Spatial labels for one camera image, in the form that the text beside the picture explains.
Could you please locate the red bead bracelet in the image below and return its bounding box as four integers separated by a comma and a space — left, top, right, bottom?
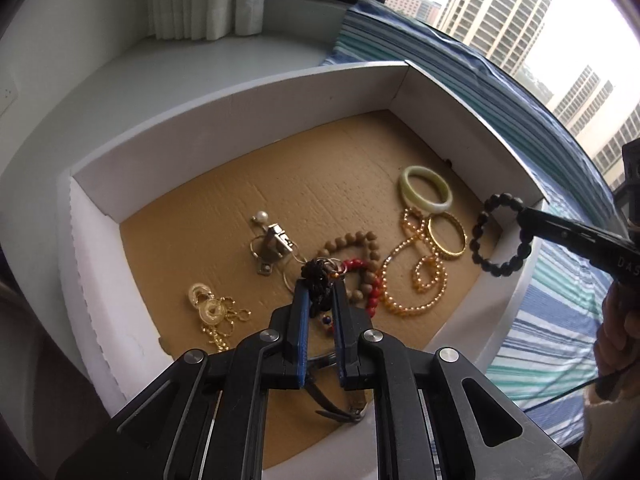
342, 257, 384, 317

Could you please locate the brown wooden bead bracelet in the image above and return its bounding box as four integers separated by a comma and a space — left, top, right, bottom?
322, 230, 381, 306

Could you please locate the pale green jade bangle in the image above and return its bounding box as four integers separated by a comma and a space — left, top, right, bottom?
398, 166, 454, 214

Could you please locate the blue striped bed sheet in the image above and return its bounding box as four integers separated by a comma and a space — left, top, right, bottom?
327, 0, 615, 445

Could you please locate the amber bead necklace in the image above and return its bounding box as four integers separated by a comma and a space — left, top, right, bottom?
376, 206, 449, 319

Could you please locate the white cardboard box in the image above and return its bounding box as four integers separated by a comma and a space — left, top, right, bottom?
56, 58, 549, 480

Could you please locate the white wall socket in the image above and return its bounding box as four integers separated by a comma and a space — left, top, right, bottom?
0, 75, 18, 116

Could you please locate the black bead bracelet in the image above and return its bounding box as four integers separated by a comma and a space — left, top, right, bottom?
468, 190, 535, 278

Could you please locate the person's right hand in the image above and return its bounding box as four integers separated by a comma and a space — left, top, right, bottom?
593, 282, 639, 399

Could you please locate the gold bangle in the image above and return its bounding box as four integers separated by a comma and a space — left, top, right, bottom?
426, 212, 468, 260

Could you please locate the cream right sleeve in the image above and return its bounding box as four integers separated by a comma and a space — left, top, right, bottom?
577, 385, 639, 478

